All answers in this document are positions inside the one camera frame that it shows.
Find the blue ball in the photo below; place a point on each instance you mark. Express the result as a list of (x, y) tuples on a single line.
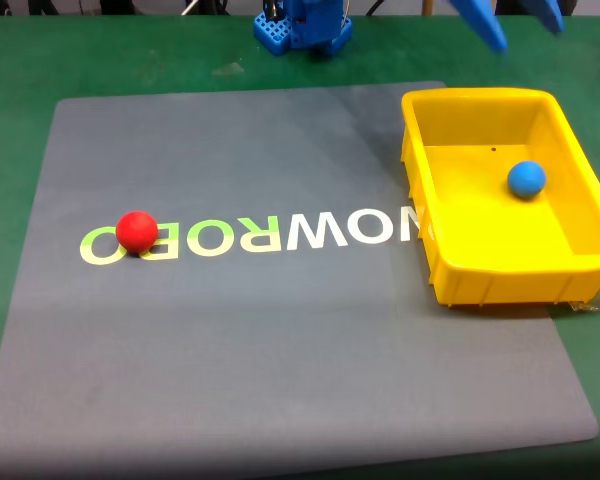
[(526, 179)]

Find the yellow plastic bin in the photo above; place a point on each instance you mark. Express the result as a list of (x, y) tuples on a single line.
[(495, 240)]

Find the red ball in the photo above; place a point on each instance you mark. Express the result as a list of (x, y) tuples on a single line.
[(136, 231)]

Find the wooden leg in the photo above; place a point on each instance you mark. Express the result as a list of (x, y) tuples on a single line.
[(427, 7)]

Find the clear tape piece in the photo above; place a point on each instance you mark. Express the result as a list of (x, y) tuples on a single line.
[(592, 304)]

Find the grey mat with lettering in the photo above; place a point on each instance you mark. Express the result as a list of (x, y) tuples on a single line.
[(280, 350)]

